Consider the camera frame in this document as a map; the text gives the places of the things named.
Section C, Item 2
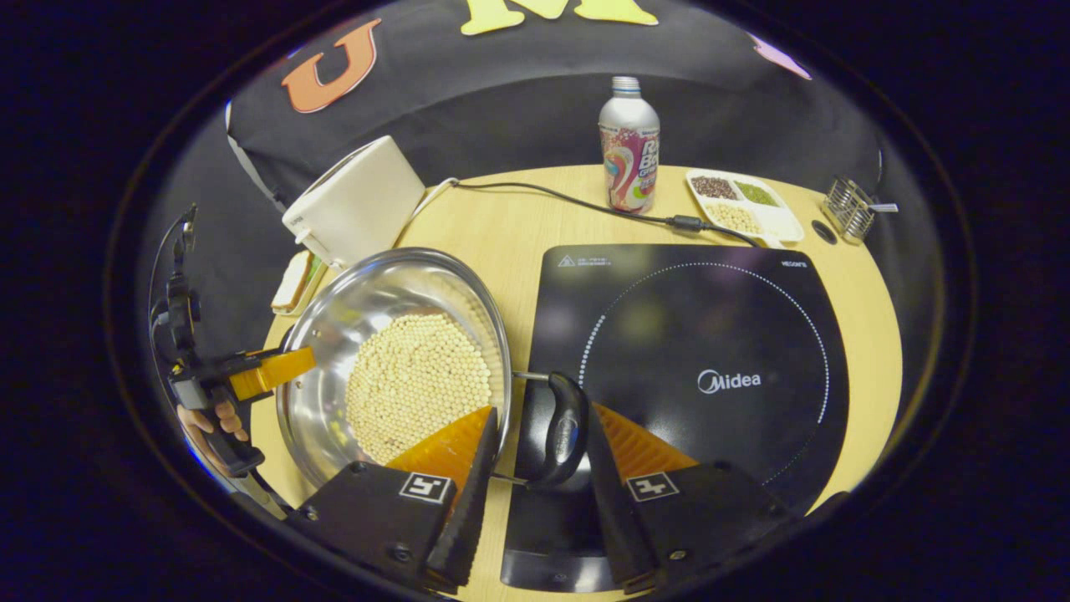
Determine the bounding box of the white toaster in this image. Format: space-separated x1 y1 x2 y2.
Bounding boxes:
282 135 426 270

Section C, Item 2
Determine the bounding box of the white toaster cord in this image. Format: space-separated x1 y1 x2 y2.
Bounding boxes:
391 176 461 249

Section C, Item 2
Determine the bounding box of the black power cable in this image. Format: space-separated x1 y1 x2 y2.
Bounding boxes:
456 181 762 248

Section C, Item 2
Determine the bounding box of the heap of soybeans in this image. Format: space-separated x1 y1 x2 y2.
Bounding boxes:
344 312 494 466

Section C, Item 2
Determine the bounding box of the silver printed drink bottle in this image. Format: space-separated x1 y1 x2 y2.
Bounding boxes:
599 76 660 214

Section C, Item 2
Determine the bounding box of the small cream sandwich plate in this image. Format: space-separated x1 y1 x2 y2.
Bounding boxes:
271 251 329 318

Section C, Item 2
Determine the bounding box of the sandwich with lettuce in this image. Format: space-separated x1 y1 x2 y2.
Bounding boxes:
271 249 325 314

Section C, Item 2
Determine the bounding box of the black induction cooktop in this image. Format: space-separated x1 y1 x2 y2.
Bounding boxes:
500 243 850 594

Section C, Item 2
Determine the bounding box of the steel pot with black handles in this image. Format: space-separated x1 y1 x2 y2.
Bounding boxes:
276 247 590 492

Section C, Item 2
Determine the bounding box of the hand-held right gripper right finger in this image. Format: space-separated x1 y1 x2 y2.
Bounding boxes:
585 403 795 596

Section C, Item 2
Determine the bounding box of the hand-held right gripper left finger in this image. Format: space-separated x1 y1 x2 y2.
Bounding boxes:
284 406 500 596

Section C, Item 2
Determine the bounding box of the white divided bean tray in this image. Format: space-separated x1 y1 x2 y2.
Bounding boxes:
685 169 805 249

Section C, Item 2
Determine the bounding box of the small wire basket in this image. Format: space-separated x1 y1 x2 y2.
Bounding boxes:
822 176 877 244

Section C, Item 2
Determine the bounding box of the black backdrop cloth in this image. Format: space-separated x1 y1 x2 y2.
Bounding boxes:
138 0 945 402

